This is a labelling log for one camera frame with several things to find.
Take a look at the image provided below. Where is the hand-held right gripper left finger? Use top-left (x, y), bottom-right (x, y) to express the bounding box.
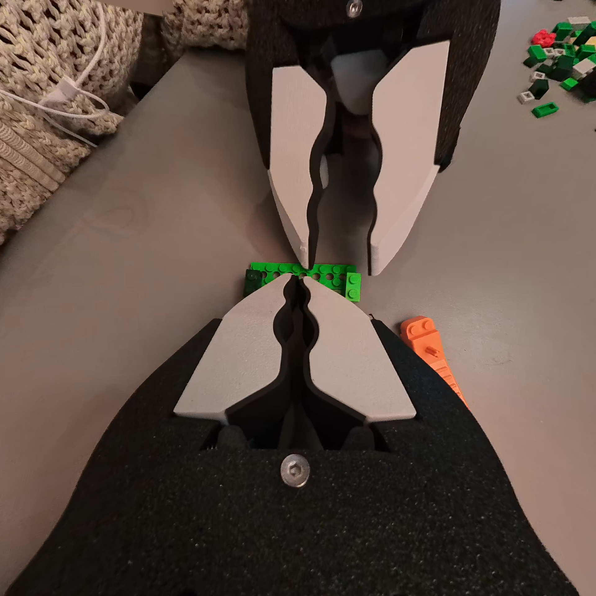
top-left (172, 274), bottom-right (305, 448)

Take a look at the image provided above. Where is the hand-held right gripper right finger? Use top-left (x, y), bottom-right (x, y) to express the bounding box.
top-left (298, 277), bottom-right (417, 448)

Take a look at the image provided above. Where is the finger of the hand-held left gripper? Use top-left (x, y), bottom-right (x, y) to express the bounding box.
top-left (268, 64), bottom-right (337, 272)
top-left (367, 39), bottom-right (451, 277)

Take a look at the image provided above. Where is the bright green lego assembly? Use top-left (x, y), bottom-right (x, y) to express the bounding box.
top-left (249, 262), bottom-right (362, 303)

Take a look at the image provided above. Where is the pile of loose lego pieces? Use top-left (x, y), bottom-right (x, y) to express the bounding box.
top-left (517, 16), bottom-right (596, 119)

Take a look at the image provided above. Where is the cream knitted cushion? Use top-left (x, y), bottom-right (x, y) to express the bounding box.
top-left (160, 0), bottom-right (250, 52)
top-left (0, 0), bottom-right (145, 245)

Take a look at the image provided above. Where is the orange brick separator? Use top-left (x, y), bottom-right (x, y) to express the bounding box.
top-left (400, 316), bottom-right (468, 410)

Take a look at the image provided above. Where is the white cable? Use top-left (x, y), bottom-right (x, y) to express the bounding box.
top-left (0, 0), bottom-right (112, 149)

